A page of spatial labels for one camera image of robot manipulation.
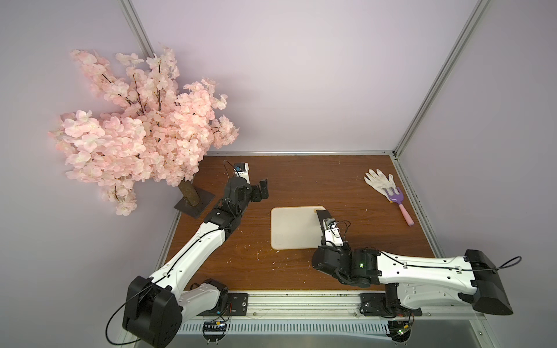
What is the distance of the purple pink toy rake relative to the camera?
3.08 feet

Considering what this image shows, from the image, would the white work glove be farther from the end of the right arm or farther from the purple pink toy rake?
the end of the right arm

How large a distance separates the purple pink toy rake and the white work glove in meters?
0.02

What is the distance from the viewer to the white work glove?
106 cm
